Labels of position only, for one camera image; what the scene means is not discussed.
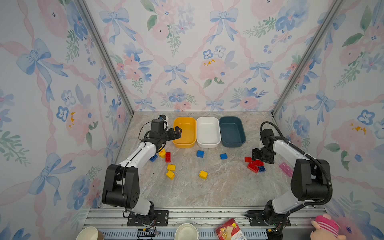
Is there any yellow plastic bin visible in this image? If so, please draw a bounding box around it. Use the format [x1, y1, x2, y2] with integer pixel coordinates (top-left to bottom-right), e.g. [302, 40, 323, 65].
[173, 117, 197, 149]

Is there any yellow round lego piece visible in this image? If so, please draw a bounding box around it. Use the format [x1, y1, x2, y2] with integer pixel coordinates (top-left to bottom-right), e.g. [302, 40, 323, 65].
[159, 149, 167, 158]

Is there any dark blue small lego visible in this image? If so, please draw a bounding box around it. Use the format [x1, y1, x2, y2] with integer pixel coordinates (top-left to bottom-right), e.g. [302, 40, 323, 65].
[259, 166, 266, 173]

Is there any blue lego brick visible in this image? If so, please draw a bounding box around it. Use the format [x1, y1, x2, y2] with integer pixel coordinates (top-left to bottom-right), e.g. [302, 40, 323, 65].
[197, 151, 204, 158]
[220, 154, 228, 160]
[150, 155, 158, 162]

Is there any dark teal plastic bin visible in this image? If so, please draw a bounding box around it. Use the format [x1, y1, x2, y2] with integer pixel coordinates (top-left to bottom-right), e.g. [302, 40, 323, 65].
[219, 116, 246, 148]

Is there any white plastic bin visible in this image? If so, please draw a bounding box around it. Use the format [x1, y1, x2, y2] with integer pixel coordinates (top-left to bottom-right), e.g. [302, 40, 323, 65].
[197, 117, 221, 148]

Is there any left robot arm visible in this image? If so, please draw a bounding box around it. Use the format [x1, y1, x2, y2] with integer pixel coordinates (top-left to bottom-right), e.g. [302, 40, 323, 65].
[102, 122, 183, 226]

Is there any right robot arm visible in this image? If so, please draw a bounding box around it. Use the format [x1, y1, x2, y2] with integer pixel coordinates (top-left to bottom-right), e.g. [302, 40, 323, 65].
[245, 136, 333, 226]

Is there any long red lego brick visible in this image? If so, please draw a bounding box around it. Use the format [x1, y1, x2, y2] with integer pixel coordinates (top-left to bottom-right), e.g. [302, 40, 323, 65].
[247, 163, 259, 173]

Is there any pink lego brick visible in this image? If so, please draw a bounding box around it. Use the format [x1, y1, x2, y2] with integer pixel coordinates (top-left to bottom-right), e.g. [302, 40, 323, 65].
[279, 163, 294, 178]

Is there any yellow lego brick upper left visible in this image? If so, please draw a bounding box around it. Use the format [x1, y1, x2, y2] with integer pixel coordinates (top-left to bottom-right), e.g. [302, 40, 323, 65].
[167, 165, 176, 171]

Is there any yellow lego brick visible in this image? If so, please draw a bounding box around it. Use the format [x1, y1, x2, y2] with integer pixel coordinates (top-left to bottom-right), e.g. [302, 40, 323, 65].
[167, 165, 176, 171]
[199, 171, 208, 180]
[166, 171, 175, 180]

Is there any yellow lego brick lower left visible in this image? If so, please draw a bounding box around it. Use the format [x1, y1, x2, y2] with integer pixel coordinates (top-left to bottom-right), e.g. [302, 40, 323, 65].
[166, 171, 175, 180]

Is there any yellow lego brick centre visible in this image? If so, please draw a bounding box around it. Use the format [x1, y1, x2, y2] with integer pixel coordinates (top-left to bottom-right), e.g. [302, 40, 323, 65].
[199, 171, 208, 180]

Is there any red snack box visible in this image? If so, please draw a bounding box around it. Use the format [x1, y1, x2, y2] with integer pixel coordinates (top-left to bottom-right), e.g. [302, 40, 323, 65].
[215, 218, 247, 240]

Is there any pink plush toy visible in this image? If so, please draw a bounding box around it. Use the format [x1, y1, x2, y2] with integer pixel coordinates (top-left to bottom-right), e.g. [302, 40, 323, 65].
[310, 214, 347, 240]

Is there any white paper cup centre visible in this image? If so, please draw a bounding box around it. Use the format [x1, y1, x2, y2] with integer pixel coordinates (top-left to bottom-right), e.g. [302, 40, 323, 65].
[174, 223, 199, 240]

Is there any paper cup left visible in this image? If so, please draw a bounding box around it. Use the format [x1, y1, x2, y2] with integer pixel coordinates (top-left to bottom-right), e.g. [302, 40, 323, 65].
[76, 227, 104, 240]

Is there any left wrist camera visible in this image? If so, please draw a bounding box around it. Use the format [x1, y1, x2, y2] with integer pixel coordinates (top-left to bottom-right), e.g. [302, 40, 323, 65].
[151, 115, 168, 134]

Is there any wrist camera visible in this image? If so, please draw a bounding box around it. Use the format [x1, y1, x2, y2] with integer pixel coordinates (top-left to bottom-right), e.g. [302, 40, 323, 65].
[261, 129, 275, 142]
[151, 115, 168, 134]

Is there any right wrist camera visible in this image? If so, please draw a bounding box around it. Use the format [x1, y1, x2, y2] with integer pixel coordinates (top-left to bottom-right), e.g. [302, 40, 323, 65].
[261, 129, 275, 142]

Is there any black corrugated cable right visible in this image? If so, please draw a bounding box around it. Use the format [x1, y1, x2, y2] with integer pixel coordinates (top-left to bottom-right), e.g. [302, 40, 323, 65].
[259, 121, 334, 208]

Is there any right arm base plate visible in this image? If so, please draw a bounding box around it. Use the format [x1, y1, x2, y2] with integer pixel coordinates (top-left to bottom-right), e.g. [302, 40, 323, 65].
[245, 210, 284, 227]

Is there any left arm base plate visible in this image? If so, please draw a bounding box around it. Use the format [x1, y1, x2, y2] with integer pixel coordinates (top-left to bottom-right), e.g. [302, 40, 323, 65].
[127, 210, 170, 227]

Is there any aluminium rail frame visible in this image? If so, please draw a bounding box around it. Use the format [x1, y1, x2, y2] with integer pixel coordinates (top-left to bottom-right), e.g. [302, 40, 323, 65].
[84, 207, 326, 240]

